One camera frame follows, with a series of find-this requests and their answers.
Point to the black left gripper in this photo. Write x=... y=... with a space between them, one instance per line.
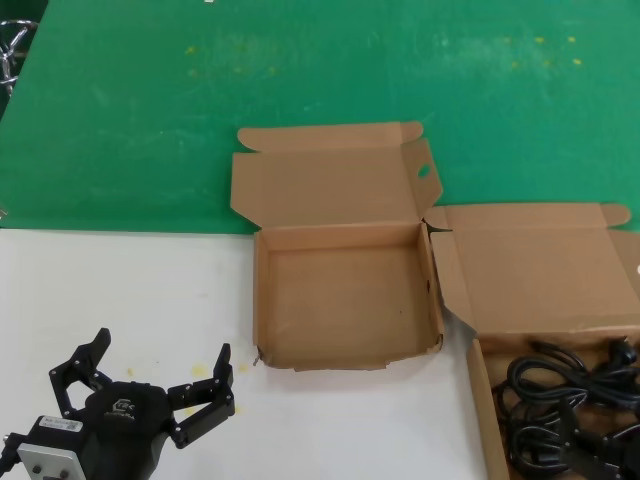
x=125 y=415

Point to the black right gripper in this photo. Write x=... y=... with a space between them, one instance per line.
x=627 y=442

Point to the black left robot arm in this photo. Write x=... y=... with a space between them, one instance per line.
x=55 y=437

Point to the brown cardboard box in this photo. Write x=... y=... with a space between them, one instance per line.
x=525 y=275

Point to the cardboard box with holed flap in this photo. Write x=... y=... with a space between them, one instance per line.
x=345 y=190

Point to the green table mat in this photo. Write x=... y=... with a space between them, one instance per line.
x=300 y=75

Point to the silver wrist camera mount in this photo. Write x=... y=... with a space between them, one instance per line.
x=47 y=462

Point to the chrome metal frame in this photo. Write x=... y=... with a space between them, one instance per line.
x=21 y=36

